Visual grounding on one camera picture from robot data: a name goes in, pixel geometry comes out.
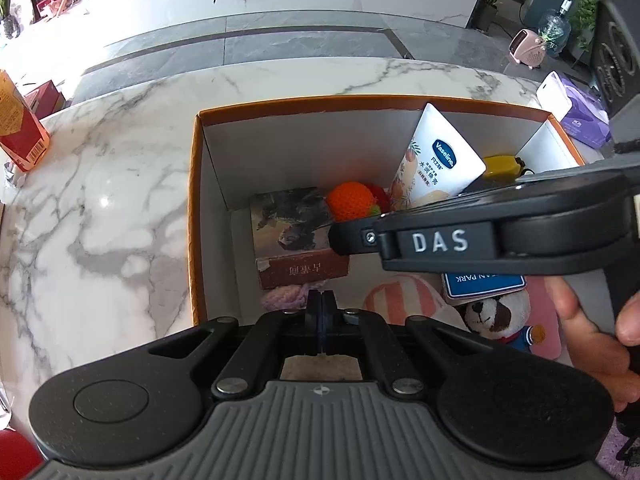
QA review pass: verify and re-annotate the purple tissue pack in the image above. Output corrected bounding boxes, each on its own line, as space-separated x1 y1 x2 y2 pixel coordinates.
537 71 613 150

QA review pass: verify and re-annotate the red cup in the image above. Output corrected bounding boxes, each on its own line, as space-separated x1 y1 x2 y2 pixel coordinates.
0 427 43 480

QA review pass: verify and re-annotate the orange crochet strawberry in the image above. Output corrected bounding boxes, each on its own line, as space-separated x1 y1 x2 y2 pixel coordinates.
325 181 382 223

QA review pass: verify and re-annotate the red orange carton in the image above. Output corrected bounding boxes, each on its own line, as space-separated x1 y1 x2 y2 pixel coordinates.
0 70 52 173

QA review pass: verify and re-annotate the red crochet strawberry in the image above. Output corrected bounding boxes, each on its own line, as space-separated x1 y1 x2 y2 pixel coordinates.
369 185 394 213

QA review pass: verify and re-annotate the orange cardboard box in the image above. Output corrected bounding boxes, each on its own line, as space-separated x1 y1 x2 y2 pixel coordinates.
187 96 588 327

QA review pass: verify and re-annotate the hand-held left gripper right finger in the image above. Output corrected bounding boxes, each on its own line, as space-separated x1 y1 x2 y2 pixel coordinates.
322 291 506 400

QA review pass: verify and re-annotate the clear water bottle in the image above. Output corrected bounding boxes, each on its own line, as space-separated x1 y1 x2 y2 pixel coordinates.
539 0 573 58

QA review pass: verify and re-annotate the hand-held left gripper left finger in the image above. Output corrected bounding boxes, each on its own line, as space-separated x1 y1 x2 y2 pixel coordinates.
145 291 321 401

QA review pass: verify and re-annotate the white pink striped plush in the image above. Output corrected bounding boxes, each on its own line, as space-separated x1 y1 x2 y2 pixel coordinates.
361 280 468 333

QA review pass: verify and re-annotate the pink red gift box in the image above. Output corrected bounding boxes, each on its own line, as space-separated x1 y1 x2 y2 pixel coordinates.
35 0 76 18

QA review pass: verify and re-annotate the person's right hand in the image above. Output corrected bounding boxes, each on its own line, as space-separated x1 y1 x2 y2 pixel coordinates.
545 277 640 413

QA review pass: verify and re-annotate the plant in glass vase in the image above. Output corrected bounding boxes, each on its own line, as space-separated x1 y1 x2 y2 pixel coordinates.
0 0 26 41

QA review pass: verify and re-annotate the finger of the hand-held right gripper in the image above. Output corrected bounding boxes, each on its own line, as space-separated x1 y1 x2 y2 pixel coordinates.
327 215 381 257

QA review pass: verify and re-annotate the black loudspeaker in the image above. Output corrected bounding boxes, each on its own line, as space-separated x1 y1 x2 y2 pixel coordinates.
590 0 640 111

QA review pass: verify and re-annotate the picture printed card box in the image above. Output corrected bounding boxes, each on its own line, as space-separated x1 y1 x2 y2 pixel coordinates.
249 186 352 291

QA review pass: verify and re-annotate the dark red box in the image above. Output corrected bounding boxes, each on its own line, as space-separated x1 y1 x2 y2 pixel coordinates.
24 80 66 116

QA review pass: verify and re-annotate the brown dog plush blue outfit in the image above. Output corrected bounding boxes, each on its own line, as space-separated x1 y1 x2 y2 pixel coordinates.
440 271 548 357

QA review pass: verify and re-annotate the purple fluffy blanket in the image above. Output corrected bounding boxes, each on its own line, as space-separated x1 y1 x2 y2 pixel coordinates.
595 440 640 480

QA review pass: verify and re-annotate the pink fan heater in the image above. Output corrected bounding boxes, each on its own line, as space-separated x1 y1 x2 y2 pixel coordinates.
510 29 547 68

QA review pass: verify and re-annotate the white lotion tube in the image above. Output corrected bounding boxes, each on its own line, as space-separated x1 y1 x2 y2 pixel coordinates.
392 102 487 211

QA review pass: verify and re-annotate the cream purple crochet doll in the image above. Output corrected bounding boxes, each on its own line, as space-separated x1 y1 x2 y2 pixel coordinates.
259 282 312 315

